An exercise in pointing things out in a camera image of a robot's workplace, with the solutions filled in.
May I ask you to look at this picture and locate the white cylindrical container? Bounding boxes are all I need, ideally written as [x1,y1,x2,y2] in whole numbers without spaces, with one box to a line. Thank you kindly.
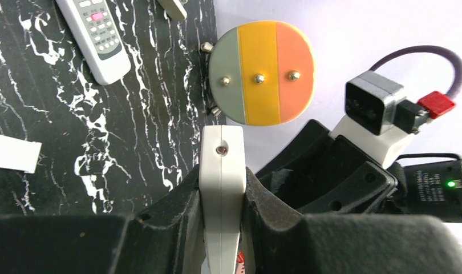
[200,21,315,126]

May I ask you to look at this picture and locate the red black battery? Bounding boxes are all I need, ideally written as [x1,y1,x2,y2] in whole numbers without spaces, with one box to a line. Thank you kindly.
[237,251,244,265]

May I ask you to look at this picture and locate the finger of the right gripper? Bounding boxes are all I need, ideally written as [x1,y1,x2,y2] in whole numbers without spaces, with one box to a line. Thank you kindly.
[256,119,398,214]

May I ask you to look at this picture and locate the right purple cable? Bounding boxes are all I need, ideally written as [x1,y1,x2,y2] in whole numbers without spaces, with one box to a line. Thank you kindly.
[368,45,462,100]

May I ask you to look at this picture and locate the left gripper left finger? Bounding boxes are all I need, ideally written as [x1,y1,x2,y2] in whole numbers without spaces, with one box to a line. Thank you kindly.
[0,167,203,273]

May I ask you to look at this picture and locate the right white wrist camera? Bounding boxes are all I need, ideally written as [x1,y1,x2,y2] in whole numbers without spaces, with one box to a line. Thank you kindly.
[328,70,456,170]

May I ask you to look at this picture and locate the grey remote control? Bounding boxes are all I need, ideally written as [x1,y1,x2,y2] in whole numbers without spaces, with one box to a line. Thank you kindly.
[56,0,131,86]

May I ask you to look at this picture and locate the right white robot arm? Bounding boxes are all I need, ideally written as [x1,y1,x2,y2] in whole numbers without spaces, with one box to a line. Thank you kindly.
[257,120,462,223]

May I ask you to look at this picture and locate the slim remote battery cover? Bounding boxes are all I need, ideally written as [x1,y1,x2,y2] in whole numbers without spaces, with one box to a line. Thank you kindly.
[0,135,42,174]

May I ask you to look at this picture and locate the slim white remote control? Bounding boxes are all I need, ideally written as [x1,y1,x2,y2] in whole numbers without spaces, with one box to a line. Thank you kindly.
[198,125,246,273]

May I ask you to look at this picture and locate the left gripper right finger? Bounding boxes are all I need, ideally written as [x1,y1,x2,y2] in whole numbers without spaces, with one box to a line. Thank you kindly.
[242,170,462,273]

